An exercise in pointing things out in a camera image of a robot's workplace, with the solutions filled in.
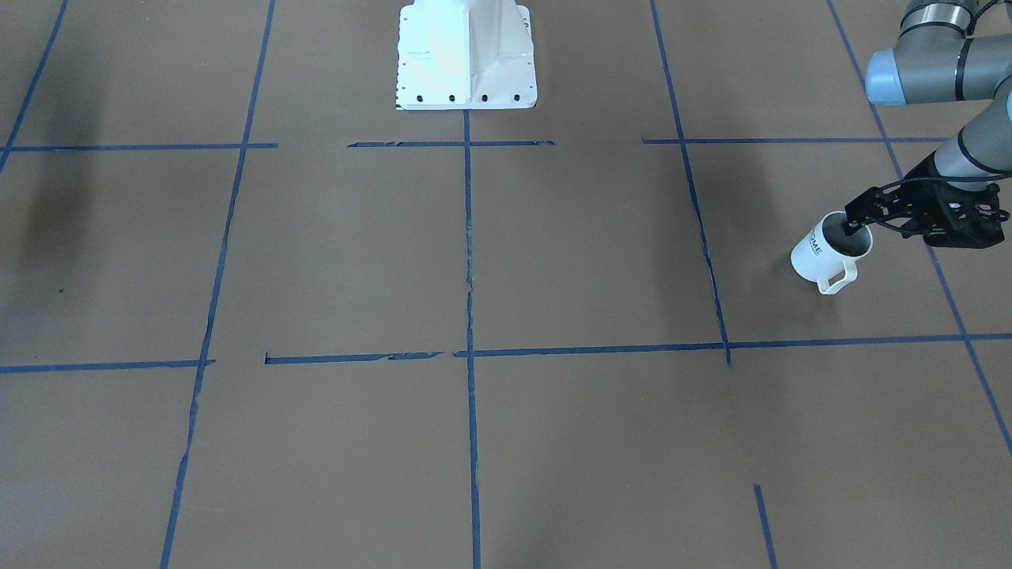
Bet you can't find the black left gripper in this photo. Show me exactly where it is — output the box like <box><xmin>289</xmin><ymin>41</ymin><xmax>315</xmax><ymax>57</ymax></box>
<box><xmin>843</xmin><ymin>155</ymin><xmax>1010</xmax><ymax>249</ymax></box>

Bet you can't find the white ribbed HOME mug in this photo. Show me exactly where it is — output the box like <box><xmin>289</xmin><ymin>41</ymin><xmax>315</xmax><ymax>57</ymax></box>
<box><xmin>789</xmin><ymin>210</ymin><xmax>874</xmax><ymax>296</ymax></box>

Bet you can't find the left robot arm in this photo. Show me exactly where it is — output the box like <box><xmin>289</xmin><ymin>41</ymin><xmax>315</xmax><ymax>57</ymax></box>
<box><xmin>840</xmin><ymin>1</ymin><xmax>1011</xmax><ymax>249</ymax></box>

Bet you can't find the brown paper table cover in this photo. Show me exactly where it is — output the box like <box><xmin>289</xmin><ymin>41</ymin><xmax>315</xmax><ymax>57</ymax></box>
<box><xmin>2</xmin><ymin>1</ymin><xmax>1010</xmax><ymax>568</ymax></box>

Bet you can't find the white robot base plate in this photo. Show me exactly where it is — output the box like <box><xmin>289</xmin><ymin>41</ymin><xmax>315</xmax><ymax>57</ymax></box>
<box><xmin>395</xmin><ymin>1</ymin><xmax>538</xmax><ymax>111</ymax></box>

